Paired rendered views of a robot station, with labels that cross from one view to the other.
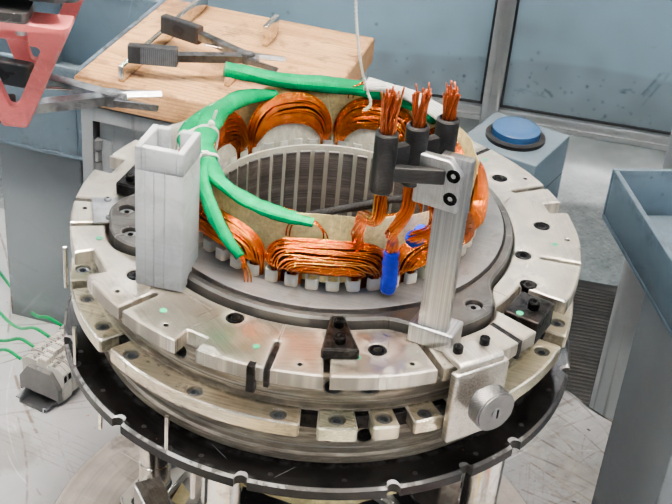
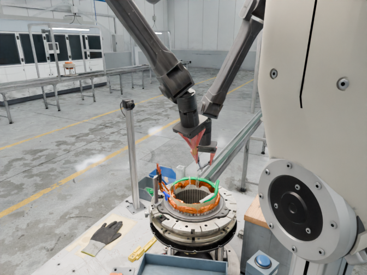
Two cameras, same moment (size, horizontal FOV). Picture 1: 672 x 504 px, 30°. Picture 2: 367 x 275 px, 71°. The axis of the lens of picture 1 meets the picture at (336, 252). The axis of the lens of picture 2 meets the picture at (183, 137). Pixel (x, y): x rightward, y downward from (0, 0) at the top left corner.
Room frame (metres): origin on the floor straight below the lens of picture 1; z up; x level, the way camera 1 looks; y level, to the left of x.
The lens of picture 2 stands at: (0.90, -0.77, 1.66)
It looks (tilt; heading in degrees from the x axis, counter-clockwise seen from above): 21 degrees down; 108
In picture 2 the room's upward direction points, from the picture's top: straight up
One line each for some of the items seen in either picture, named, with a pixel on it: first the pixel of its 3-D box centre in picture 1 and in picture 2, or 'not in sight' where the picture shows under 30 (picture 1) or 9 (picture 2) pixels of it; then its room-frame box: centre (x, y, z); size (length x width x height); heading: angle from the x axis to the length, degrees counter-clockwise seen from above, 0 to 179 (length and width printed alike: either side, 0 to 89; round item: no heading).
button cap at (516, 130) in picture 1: (516, 130); (263, 260); (0.94, -0.14, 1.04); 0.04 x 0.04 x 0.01
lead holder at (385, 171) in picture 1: (416, 154); (158, 175); (0.56, -0.04, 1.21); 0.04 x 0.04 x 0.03; 75
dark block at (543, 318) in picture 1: (528, 314); (161, 219); (0.60, -0.11, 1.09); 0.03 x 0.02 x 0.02; 152
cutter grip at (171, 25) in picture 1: (181, 29); not in sight; (0.98, 0.15, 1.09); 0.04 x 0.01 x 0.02; 61
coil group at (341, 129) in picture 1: (377, 129); not in sight; (0.75, -0.02, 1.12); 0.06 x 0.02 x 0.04; 75
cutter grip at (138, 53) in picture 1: (153, 54); not in sight; (0.92, 0.16, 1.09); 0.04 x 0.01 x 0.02; 91
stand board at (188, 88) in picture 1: (231, 68); (277, 211); (0.98, 0.10, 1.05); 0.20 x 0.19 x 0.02; 76
